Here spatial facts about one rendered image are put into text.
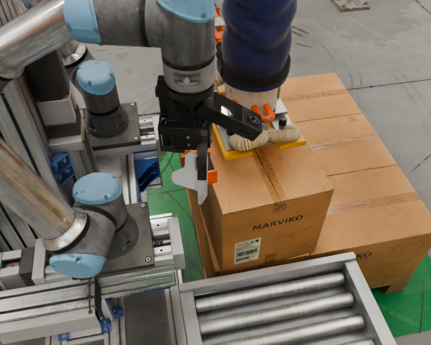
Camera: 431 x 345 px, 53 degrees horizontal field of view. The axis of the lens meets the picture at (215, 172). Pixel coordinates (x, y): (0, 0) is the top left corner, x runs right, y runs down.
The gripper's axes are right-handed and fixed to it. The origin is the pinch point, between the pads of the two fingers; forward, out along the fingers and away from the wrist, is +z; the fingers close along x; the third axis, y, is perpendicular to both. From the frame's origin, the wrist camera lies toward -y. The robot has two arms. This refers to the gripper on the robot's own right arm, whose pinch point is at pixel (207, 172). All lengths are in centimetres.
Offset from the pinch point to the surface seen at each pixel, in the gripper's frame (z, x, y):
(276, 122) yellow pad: 42, -63, -19
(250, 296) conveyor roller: 95, -23, -13
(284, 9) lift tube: -2, -58, -17
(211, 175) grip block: 29.7, -26.0, 1.4
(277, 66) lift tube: 15, -58, -17
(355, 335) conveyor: 101, -13, -52
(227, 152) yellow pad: 42, -47, -2
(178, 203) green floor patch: 149, -109, 29
